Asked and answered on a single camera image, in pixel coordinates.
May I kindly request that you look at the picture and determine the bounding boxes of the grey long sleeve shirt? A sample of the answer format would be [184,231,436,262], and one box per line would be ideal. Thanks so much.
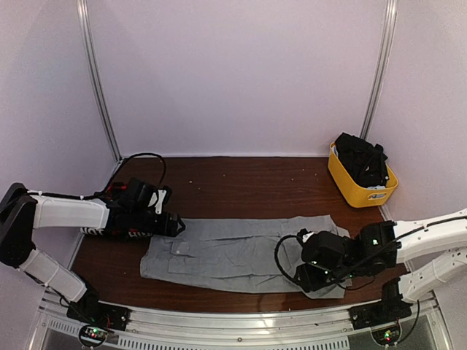
[139,215,349,294]

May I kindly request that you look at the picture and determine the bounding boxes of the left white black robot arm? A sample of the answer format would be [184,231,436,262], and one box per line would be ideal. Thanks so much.
[1,178,185,324]

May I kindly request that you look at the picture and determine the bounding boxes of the black clothes in basket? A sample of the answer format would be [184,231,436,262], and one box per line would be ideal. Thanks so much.
[335,133,390,188]

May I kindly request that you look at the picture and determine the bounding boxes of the aluminium frame post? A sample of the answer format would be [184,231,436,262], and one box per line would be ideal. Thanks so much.
[360,0,398,140]
[76,0,122,162]

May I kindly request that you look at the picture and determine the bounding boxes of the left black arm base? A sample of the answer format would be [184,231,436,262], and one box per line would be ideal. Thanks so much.
[60,282,130,349]

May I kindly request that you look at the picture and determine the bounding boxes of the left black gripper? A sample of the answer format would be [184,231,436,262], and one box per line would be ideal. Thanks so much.
[131,206,185,237]

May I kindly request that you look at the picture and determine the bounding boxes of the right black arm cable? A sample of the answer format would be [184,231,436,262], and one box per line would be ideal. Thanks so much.
[273,234,307,287]

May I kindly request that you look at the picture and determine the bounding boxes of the right aluminium frame post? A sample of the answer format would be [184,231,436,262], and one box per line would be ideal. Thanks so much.
[360,0,398,140]

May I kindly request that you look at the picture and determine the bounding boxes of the front aluminium rail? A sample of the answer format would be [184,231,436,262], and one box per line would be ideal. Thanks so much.
[26,292,452,349]

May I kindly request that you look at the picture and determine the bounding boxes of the red black plaid shirt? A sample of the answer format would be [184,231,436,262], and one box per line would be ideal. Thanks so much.
[79,182,154,241]

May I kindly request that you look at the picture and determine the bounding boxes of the left aluminium frame post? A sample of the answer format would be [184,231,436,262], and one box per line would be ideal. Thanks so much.
[76,0,122,162]

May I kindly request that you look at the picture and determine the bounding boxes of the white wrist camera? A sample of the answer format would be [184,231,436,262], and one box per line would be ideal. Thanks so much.
[296,228,314,244]
[148,186,172,214]

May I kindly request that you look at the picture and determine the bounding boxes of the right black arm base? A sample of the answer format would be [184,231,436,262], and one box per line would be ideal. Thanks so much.
[349,278,412,347]

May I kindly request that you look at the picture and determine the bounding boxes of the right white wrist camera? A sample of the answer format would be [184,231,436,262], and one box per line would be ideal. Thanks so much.
[296,228,314,244]

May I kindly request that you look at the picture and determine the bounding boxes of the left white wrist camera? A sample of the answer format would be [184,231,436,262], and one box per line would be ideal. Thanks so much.
[148,186,172,214]

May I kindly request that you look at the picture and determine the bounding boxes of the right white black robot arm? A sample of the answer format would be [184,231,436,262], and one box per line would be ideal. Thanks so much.
[293,209,466,322]

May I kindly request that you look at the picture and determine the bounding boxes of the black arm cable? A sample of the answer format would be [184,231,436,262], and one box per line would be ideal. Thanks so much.
[105,152,167,193]
[273,234,307,287]

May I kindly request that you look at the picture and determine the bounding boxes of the yellow plastic basket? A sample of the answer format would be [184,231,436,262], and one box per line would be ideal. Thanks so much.
[328,143,398,209]

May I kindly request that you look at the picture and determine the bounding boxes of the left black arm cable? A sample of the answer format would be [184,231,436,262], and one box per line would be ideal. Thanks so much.
[105,152,167,193]

